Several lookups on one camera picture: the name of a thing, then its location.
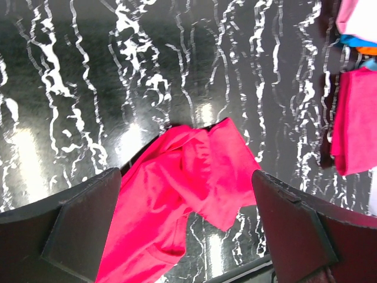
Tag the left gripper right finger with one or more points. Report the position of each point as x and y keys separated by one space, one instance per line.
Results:
x=312 y=240

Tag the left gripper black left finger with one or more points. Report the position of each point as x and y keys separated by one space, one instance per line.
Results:
x=60 y=238

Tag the folded pink t shirt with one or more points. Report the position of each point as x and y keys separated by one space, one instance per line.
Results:
x=357 y=18

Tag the folded orange t shirt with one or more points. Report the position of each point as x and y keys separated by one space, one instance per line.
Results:
x=372 y=51

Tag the folded cyan t shirt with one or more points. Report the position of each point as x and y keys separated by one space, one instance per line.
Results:
x=370 y=64

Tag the crimson t shirt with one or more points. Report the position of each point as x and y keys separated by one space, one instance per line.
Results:
x=354 y=130
x=183 y=171

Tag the black marble pattern mat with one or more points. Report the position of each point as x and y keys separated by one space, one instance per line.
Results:
x=86 y=85

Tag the folded blue t shirt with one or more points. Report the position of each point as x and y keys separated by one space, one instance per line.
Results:
x=353 y=41

